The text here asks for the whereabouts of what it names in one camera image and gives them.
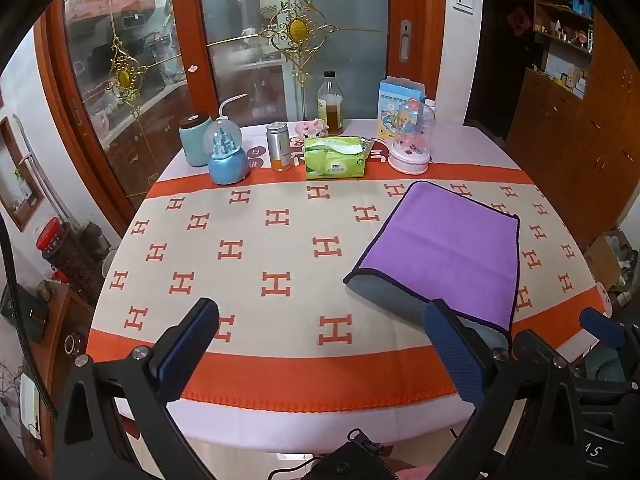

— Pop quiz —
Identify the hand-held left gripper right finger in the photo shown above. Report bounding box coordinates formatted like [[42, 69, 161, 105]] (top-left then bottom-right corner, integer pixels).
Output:
[[423, 298, 588, 480]]

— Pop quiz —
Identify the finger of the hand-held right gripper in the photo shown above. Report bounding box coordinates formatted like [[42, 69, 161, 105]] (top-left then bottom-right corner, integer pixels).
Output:
[[580, 308, 627, 352]]

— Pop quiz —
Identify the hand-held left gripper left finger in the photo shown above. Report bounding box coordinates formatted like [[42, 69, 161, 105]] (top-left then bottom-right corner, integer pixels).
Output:
[[52, 298, 221, 480]]

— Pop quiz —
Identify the purple towel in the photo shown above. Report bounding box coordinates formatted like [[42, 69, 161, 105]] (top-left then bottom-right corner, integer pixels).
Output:
[[343, 181, 521, 357]]

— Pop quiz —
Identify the grey-blue cloth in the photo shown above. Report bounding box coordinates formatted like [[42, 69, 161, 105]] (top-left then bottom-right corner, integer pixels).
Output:
[[582, 345, 628, 383]]

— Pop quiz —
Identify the cardboard box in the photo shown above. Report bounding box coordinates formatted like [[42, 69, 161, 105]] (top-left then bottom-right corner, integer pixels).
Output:
[[582, 230, 640, 306]]

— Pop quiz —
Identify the wooden side table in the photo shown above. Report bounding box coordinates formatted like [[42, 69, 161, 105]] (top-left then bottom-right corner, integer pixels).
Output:
[[30, 285, 97, 461]]

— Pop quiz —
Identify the orange patterned table blanket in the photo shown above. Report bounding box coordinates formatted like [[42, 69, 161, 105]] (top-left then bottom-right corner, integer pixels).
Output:
[[86, 162, 608, 412]]

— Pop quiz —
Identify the red-lidded glass jar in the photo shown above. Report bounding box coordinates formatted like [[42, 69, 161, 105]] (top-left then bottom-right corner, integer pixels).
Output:
[[35, 217, 98, 301]]

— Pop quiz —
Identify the green handbag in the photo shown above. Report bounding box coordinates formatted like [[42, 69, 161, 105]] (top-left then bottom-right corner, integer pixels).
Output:
[[0, 284, 51, 343]]

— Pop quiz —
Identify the wooden cabinet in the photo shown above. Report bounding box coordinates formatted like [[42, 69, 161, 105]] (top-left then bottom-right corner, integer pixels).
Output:
[[505, 10, 640, 251]]

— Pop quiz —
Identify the blue castle snow globe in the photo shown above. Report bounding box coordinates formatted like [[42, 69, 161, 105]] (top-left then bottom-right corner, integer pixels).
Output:
[[202, 119, 249, 184]]

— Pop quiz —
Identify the teal jar with brown lid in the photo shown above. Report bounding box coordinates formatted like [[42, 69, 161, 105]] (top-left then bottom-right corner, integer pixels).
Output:
[[179, 111, 216, 167]]

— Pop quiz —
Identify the clear bottle with pink base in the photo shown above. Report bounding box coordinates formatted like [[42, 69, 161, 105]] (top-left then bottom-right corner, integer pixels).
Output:
[[389, 100, 437, 176]]

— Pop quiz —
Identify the silver and orange can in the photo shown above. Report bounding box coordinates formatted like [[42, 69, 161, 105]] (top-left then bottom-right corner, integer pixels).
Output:
[[265, 122, 293, 172]]

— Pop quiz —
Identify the green tissue pack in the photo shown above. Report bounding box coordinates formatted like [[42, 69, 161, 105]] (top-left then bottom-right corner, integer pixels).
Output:
[[303, 136, 368, 180]]

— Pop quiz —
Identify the pink plush toy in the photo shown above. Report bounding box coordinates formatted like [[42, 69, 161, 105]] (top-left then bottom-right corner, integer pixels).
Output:
[[292, 119, 328, 141]]

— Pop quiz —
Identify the white bent tube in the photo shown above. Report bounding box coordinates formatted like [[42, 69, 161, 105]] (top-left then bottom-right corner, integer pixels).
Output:
[[218, 94, 248, 122]]

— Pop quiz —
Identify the blue cartoon carton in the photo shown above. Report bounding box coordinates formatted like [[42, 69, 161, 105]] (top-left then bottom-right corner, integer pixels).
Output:
[[374, 77, 426, 141]]

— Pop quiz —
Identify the glass bottle of yellow oil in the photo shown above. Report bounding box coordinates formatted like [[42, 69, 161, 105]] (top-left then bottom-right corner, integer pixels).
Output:
[[317, 70, 345, 135]]

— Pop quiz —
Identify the small gold door ornament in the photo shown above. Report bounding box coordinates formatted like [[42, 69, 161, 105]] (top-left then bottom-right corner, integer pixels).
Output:
[[102, 35, 148, 111]]

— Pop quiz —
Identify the red paper door decoration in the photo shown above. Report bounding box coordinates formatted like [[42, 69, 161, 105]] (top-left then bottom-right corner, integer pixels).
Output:
[[506, 6, 533, 36]]

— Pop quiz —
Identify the wooden framed glass door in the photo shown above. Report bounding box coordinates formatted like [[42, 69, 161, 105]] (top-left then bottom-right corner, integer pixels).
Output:
[[35, 0, 447, 237]]

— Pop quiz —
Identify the large gold door ornament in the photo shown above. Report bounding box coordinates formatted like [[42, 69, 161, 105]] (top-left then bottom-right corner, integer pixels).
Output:
[[260, 0, 337, 81]]

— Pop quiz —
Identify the wooden wall frame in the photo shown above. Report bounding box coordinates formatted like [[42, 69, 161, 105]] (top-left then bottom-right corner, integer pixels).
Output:
[[0, 116, 45, 232]]

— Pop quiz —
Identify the wooden wall shelf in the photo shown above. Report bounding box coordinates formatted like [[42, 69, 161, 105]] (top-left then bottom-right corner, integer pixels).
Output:
[[530, 0, 598, 101]]

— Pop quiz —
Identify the silver door handle plate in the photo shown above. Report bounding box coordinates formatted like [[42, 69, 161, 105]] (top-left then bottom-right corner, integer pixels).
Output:
[[398, 19, 414, 63]]

